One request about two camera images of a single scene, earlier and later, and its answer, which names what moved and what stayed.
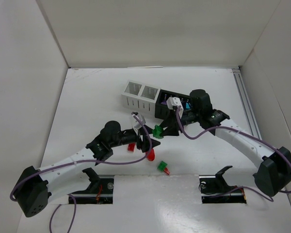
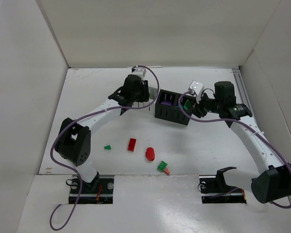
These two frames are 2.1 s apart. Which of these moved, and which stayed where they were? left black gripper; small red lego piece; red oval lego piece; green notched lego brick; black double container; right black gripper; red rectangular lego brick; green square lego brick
Moved: left black gripper; right black gripper; green notched lego brick
Stayed: black double container; small red lego piece; green square lego brick; red oval lego piece; red rectangular lego brick
